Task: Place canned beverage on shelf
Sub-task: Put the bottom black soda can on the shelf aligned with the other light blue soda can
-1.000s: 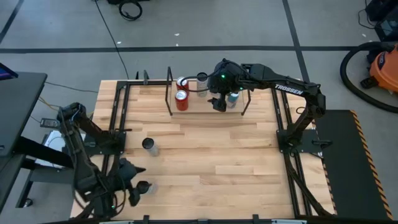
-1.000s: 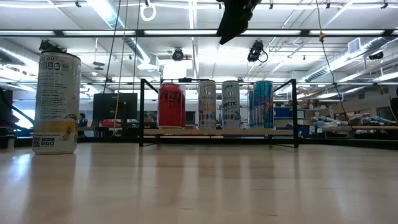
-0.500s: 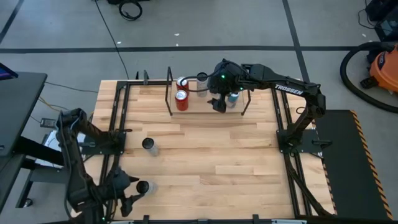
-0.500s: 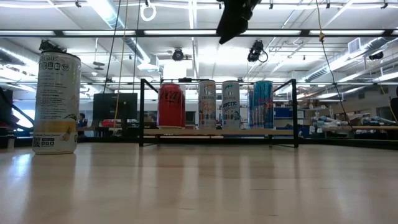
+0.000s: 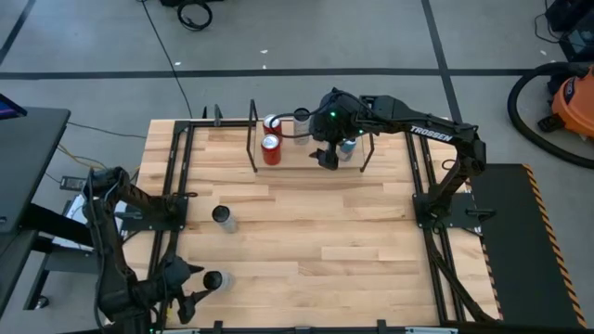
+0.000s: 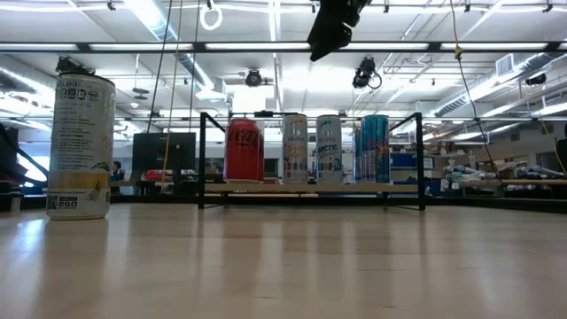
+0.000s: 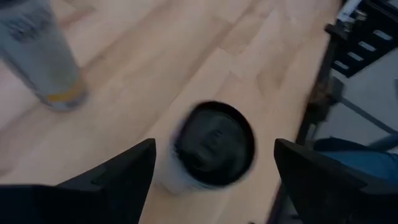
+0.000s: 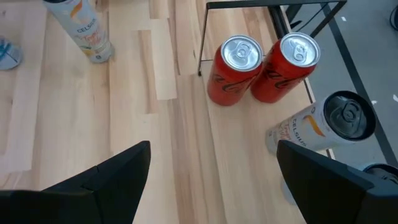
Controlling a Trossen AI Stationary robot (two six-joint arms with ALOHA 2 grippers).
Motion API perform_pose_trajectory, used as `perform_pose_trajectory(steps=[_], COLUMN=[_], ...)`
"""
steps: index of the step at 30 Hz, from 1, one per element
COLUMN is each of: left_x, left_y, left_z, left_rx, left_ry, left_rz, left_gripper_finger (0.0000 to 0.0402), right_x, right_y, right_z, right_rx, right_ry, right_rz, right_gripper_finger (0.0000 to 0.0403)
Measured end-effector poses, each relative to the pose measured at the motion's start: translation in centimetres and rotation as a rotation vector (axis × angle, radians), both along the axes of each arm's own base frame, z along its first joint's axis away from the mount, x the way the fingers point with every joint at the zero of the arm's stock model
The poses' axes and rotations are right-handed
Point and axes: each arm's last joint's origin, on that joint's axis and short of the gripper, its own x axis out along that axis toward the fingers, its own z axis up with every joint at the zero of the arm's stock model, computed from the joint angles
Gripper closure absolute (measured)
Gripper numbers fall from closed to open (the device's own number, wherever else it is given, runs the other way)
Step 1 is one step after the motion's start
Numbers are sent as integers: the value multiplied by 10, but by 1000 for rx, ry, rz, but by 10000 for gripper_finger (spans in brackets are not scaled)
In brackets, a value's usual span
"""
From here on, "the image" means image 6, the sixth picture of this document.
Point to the black overhead frame beam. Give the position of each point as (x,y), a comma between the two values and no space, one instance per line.
(435,46)

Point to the person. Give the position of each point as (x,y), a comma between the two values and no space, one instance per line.
(117,170)

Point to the round black overhead device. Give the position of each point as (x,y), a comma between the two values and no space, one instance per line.
(253,78)

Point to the black overhead camera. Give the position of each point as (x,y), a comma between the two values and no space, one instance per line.
(364,73)

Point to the black aluminium table frame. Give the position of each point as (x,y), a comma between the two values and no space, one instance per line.
(487,204)

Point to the white Celsius can yellow band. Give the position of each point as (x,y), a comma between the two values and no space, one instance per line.
(80,146)

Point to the cluttered background workbench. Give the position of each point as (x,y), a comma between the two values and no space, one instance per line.
(531,182)

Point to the silver ceiling duct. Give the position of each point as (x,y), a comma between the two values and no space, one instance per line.
(505,65)

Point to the white Celsius Tropical Vibe can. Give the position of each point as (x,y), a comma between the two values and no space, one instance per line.
(294,150)

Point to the blue silver Red Bull can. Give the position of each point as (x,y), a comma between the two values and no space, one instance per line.
(356,155)
(375,150)

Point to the white Celsius Arctic Vibe can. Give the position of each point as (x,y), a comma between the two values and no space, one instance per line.
(328,150)

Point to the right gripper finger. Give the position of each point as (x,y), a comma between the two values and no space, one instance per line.
(330,31)

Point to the wooden shelf black metal frame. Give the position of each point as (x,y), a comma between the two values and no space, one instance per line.
(310,188)

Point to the blue storage bin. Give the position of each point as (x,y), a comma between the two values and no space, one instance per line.
(403,160)

